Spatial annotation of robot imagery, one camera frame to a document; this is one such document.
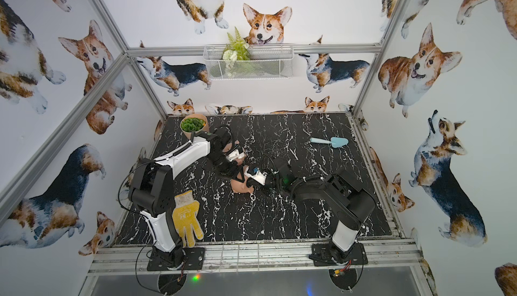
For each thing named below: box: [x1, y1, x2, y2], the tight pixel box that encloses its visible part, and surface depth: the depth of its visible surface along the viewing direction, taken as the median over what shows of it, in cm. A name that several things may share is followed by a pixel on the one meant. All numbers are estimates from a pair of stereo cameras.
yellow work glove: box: [172, 190, 204, 249], surface depth 83 cm
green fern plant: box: [222, 26, 252, 62], surface depth 85 cm
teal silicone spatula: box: [309, 136, 349, 148], surface depth 110 cm
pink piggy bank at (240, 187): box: [230, 173, 254, 194], surface depth 85 cm
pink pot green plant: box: [179, 113, 210, 140], surface depth 103 cm
